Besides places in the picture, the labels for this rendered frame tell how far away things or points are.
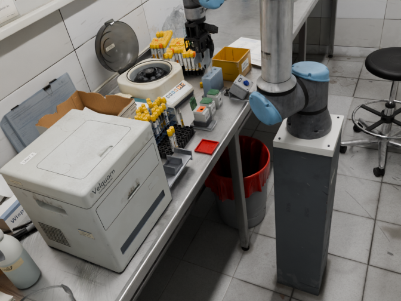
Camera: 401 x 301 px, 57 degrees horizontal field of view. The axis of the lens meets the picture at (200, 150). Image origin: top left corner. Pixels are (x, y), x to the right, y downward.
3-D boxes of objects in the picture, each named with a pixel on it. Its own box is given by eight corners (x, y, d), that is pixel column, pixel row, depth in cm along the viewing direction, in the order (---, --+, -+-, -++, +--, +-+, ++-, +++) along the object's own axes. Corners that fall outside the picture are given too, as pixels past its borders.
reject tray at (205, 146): (211, 155, 129) (211, 153, 128) (194, 151, 132) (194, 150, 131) (219, 143, 133) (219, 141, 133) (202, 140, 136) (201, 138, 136)
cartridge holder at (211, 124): (211, 131, 140) (210, 123, 137) (190, 128, 143) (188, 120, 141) (216, 123, 143) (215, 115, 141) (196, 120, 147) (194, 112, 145)
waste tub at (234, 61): (240, 83, 164) (238, 62, 158) (213, 79, 170) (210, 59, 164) (252, 68, 172) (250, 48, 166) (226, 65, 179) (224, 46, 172)
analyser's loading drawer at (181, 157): (163, 202, 112) (159, 190, 109) (144, 197, 115) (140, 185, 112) (193, 159, 126) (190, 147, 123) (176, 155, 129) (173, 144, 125)
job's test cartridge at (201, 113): (206, 126, 140) (203, 112, 136) (195, 125, 142) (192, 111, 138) (210, 120, 143) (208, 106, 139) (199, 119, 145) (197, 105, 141)
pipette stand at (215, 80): (216, 100, 156) (213, 79, 149) (201, 98, 159) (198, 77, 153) (227, 88, 162) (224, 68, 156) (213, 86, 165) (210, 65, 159)
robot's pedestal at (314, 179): (327, 261, 188) (343, 120, 133) (318, 296, 175) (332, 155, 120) (287, 250, 196) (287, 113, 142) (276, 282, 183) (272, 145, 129)
